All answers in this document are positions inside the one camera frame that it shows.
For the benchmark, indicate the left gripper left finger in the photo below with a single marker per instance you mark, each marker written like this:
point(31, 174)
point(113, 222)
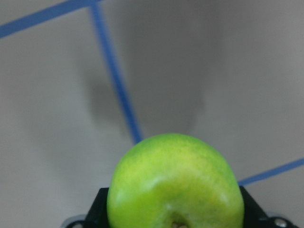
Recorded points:
point(97, 214)

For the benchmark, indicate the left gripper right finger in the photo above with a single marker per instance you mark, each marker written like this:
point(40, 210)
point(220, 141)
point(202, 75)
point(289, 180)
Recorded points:
point(254, 216)

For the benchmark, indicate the green apple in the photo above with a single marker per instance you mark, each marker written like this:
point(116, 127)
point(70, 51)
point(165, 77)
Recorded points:
point(174, 181)

